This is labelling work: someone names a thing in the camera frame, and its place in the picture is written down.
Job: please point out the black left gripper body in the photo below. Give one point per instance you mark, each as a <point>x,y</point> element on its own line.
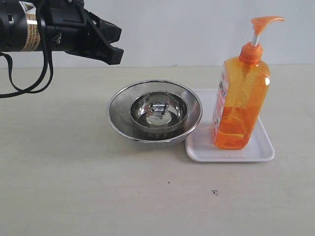
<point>65,24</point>

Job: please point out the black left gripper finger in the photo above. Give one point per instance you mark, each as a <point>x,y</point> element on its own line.
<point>100,32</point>
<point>99,51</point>

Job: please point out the orange pump soap bottle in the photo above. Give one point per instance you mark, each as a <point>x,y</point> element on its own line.
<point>244,83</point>

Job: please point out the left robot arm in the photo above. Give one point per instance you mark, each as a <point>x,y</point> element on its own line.
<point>18,26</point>

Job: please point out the large steel mesh colander bowl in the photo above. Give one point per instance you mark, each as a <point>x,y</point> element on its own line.
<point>118,114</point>

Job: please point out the small stainless steel bowl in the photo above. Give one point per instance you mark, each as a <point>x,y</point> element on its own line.
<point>159,112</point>

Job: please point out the white plastic tray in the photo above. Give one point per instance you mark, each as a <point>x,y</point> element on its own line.
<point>200,147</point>

